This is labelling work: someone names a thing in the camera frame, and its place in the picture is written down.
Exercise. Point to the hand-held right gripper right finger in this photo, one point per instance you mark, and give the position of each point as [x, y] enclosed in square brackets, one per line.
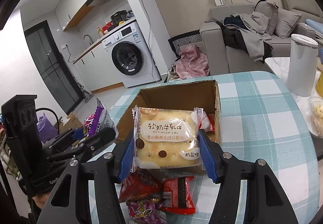
[209, 161]

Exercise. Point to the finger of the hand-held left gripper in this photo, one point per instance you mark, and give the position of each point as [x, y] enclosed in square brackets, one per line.
[79, 133]
[101, 138]

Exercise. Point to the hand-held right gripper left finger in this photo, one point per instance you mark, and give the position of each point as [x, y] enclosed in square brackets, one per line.
[127, 158]

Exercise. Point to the purple candy bag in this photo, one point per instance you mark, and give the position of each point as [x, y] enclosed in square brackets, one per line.
[143, 211]
[101, 118]

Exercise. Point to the red triangular chip bag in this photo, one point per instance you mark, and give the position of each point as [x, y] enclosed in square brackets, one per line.
[138, 186]

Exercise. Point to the red white snack packet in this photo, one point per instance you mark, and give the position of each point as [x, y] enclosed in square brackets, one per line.
[208, 125]

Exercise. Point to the cream nougat cake packet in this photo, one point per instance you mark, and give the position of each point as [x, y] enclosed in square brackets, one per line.
[164, 135]

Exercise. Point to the red black striped packet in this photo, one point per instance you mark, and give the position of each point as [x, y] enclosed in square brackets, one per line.
[179, 196]

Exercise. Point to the brown cardboard box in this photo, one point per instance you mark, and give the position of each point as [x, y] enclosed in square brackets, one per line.
[174, 97]

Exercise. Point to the person's left hand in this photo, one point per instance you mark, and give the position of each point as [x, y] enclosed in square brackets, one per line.
[40, 201]

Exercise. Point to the purple plastic bag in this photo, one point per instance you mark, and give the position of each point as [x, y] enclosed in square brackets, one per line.
[46, 128]

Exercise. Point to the teal checkered tablecloth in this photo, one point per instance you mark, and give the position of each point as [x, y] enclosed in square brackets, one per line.
[252, 118]

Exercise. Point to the white kitchen cabinet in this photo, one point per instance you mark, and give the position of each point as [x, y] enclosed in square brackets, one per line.
[93, 70]

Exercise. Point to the dark glass door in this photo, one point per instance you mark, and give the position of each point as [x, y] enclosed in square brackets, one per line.
[50, 62]

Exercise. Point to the white washing machine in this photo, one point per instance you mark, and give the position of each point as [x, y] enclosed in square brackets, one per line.
[128, 58]

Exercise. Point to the chrome faucet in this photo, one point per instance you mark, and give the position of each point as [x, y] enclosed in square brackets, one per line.
[88, 37]

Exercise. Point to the pink cloth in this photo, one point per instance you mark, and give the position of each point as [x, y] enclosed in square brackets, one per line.
[191, 62]

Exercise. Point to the yellow bottle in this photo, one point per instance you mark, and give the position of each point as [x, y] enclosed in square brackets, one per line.
[100, 32]

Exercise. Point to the red container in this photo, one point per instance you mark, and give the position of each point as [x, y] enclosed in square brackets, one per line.
[108, 27]

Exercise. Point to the grey sofa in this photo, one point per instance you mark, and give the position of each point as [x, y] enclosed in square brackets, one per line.
[214, 47]

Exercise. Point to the clear plastic food container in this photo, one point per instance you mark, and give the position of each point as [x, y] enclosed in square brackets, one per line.
[318, 115]

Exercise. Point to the black white patterned cushion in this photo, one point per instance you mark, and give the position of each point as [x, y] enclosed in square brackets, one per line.
[184, 43]

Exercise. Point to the black pressure cooker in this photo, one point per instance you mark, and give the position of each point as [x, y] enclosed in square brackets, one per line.
[118, 18]

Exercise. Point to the dark clothing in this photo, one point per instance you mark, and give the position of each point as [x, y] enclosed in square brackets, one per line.
[233, 34]

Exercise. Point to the white trash bin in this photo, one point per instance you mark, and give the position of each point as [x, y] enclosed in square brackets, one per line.
[301, 67]

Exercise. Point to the yellow plastic bag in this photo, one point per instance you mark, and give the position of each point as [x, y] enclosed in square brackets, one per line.
[320, 85]

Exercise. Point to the grey jacket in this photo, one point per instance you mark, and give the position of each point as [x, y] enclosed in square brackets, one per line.
[254, 34]

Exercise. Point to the grey pillow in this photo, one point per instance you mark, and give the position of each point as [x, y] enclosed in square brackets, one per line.
[266, 15]
[287, 23]

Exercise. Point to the light blue pillow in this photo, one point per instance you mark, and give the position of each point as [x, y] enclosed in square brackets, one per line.
[315, 29]

